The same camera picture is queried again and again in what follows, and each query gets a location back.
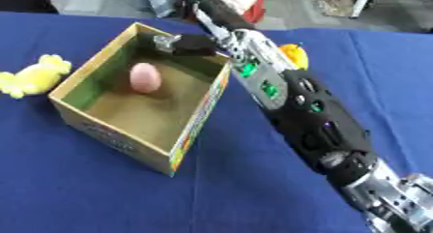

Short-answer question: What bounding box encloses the yellow and orange toy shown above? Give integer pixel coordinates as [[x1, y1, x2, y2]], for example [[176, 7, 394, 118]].
[[277, 43, 311, 71]]

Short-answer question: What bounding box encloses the yellow soft toy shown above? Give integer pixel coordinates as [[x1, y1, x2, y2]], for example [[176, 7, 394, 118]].
[[0, 53, 74, 100]]

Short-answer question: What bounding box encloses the red and white bag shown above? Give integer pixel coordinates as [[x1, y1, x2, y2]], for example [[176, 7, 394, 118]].
[[190, 0, 268, 25]]

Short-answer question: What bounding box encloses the tan cardboard box green inside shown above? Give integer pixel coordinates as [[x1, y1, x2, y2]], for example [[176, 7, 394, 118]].
[[47, 21, 234, 178]]

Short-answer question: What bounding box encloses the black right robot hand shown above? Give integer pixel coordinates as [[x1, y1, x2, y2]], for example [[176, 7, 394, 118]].
[[150, 0, 259, 57]]

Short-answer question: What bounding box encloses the pink egg-shaped toy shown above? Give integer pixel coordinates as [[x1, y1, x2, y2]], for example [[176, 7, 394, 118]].
[[129, 62, 164, 95]]

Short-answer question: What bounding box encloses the white pole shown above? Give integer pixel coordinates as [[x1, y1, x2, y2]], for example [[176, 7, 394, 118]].
[[348, 0, 379, 19]]

